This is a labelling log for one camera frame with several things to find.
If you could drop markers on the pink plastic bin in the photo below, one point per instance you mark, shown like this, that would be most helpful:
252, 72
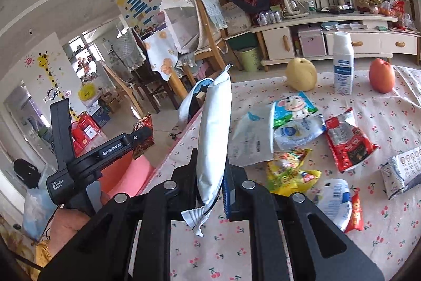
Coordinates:
131, 170

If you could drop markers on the white plastic bottle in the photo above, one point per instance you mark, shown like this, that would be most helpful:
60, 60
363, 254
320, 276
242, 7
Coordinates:
343, 67

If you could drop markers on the black router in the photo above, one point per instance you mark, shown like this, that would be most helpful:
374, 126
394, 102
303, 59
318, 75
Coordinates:
324, 1

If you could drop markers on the translucent white plastic wrapper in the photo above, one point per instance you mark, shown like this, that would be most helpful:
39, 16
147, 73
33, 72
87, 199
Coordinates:
251, 139

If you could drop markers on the green label water bottle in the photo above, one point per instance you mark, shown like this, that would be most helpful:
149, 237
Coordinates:
309, 3

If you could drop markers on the white blue barcode wrapper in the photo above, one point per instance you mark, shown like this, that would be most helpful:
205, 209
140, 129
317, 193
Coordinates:
334, 202

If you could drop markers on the wooden chair with cushion cover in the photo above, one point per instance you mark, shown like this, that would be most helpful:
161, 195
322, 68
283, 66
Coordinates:
210, 30

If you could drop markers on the white television cabinet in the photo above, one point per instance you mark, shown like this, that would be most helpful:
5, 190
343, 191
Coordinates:
361, 40

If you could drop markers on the light wooden chair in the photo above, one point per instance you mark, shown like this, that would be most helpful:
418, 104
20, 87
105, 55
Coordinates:
123, 90

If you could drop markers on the grey printed packet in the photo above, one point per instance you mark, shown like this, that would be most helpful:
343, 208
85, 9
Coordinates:
401, 172

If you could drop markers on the green waste bin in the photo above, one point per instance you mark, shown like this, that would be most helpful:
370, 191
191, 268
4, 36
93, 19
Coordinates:
248, 58

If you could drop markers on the person's left hand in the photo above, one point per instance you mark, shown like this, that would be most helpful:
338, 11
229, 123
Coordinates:
67, 228

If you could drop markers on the dark red snack wrapper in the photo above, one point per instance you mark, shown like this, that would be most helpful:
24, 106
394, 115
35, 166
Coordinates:
144, 149

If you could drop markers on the yellow snack wrapper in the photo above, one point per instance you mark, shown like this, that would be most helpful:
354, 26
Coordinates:
289, 174

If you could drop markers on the blue plastic bag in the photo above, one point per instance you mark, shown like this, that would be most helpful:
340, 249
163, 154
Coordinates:
37, 212

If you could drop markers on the red apple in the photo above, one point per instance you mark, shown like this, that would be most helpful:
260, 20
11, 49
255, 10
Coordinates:
382, 76

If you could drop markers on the dining table with orange-print cloth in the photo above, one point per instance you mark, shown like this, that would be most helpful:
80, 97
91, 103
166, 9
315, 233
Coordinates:
161, 57

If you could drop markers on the dark wooden chair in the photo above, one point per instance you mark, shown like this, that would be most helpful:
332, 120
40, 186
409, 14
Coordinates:
141, 70

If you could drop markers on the row of silver cans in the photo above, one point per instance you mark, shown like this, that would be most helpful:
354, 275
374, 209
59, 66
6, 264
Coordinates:
269, 17

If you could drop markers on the white electric kettle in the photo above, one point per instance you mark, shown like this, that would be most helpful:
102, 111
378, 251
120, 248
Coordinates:
292, 6

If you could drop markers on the pink storage box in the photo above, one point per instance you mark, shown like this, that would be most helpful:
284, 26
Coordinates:
310, 42

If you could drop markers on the crumpled white blue pouch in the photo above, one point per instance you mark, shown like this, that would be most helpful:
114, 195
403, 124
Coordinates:
297, 134

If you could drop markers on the green cow print wrapper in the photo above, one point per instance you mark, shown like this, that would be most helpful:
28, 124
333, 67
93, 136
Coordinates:
292, 106

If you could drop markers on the yellow pear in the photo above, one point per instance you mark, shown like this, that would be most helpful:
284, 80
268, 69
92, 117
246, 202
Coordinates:
301, 75

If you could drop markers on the cherry print tablecloth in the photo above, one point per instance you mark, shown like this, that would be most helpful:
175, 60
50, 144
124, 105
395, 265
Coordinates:
378, 235

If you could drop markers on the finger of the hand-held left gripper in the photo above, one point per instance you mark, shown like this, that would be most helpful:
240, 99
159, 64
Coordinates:
139, 136

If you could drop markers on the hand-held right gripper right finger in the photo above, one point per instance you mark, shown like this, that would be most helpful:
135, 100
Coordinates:
230, 202

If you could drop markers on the white rice sack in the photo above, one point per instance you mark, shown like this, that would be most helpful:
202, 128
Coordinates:
235, 19

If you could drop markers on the red black snack wrapper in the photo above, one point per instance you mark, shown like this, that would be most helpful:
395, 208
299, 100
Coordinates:
348, 146

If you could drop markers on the giraffe wall sticker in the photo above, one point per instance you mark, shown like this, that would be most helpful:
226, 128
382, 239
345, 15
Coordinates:
49, 77

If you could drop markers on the silver white snack wrapper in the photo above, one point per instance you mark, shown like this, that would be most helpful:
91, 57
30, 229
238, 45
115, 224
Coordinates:
213, 136

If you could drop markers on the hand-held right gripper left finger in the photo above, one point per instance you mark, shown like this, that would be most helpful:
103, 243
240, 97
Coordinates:
187, 179

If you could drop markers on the small red snack wrapper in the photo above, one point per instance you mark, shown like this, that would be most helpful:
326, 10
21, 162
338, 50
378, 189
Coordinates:
357, 213

